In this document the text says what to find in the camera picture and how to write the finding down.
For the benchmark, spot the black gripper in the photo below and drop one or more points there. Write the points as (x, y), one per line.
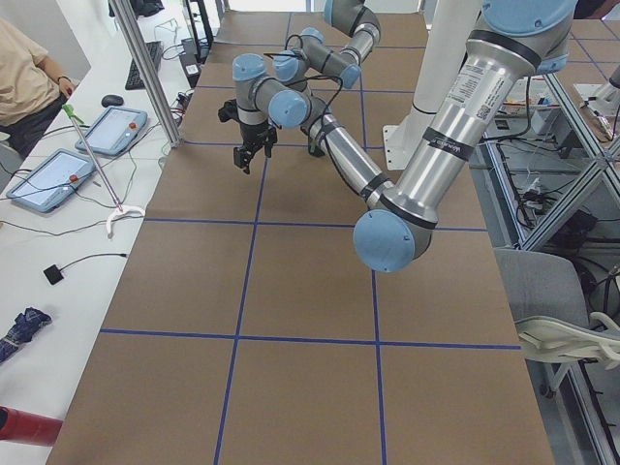
(254, 133)

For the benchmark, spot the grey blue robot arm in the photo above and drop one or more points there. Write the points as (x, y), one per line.
(263, 104)
(510, 40)

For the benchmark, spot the black mesh pen holder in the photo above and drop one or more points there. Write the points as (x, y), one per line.
(315, 143)

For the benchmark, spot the upper teach pendant tablet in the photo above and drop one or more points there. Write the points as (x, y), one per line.
(115, 129)

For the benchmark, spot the teach pendant tablet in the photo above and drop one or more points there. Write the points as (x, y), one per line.
(53, 181)
(115, 129)

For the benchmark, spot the reacher grabber stick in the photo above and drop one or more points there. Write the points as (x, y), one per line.
(121, 210)

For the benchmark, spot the black computer mouse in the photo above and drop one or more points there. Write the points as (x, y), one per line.
(110, 100)

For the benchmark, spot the lower teach pendant tablet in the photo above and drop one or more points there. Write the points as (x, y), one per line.
(53, 181)

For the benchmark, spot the seated person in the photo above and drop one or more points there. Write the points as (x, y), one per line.
(34, 88)

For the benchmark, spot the small black puck device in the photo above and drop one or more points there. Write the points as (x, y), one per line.
(53, 274)

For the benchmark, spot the folded blue umbrella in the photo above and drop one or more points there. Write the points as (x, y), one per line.
(26, 325)

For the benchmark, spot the grey office chair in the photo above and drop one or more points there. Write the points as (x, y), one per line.
(549, 312)

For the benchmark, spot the red cylinder bottle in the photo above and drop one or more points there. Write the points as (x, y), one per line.
(29, 429)

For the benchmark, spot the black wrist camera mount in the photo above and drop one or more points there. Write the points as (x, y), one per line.
(228, 111)

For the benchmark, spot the aluminium frame post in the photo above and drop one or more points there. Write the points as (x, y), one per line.
(130, 29)

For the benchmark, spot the aluminium frame rack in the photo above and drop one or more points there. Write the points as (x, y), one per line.
(549, 183)

